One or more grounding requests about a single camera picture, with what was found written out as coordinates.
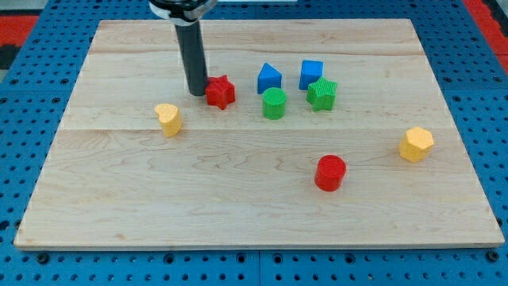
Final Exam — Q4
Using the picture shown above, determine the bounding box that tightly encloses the red star block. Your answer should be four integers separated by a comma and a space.
205, 75, 236, 110

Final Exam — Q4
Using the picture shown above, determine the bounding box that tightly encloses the yellow heart block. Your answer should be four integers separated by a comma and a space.
154, 103, 183, 137

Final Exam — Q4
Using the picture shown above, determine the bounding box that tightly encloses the wooden board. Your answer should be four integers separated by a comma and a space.
14, 18, 505, 251

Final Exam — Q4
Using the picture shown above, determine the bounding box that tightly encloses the blue cube block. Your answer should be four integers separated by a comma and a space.
298, 60, 324, 90

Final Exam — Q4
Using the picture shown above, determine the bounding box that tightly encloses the green cylinder block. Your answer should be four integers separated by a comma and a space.
262, 87, 287, 120

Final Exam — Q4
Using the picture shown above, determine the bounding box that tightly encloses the green star block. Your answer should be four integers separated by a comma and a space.
306, 76, 338, 111

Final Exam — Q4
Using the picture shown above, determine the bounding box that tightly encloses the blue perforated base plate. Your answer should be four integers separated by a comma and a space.
1, 0, 507, 285

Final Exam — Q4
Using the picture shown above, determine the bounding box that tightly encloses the yellow hexagon block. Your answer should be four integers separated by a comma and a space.
398, 126, 434, 163

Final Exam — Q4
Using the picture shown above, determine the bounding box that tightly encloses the red cylinder block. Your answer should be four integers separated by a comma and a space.
314, 154, 347, 191

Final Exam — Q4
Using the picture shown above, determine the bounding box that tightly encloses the blue triangle block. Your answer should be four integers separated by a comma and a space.
257, 63, 282, 94

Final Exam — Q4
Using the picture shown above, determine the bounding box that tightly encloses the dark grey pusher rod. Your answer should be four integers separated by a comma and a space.
175, 21, 208, 96

